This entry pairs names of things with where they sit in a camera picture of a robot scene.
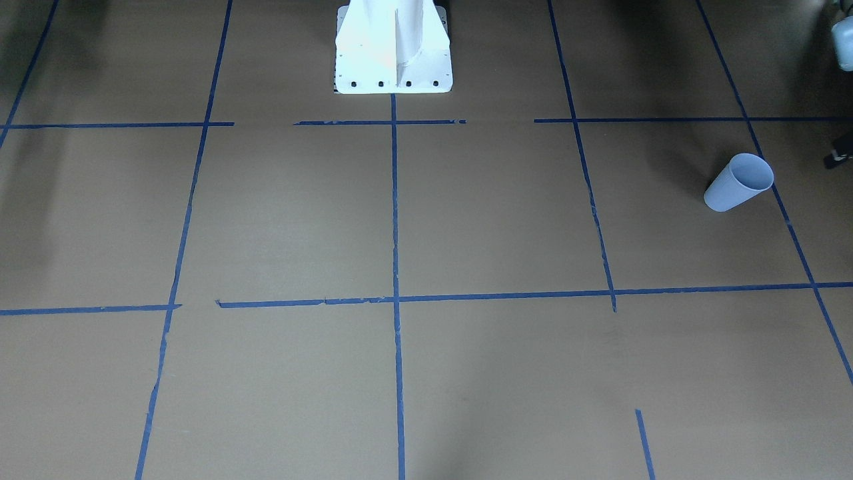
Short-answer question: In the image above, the white pedestal column base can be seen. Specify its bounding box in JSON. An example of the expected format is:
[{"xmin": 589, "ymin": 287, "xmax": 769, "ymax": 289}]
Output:
[{"xmin": 333, "ymin": 1, "xmax": 454, "ymax": 95}]

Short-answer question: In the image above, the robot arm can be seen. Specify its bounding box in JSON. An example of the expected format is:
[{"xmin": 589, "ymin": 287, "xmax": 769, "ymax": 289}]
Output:
[{"xmin": 824, "ymin": 13, "xmax": 852, "ymax": 169}]

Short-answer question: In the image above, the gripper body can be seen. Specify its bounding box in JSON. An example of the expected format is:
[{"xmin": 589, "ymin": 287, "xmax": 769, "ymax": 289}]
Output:
[{"xmin": 824, "ymin": 133, "xmax": 852, "ymax": 169}]

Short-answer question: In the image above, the blue plastic cup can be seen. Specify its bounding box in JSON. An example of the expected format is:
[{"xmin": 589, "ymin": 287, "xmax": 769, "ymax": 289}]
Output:
[{"xmin": 703, "ymin": 153, "xmax": 776, "ymax": 212}]

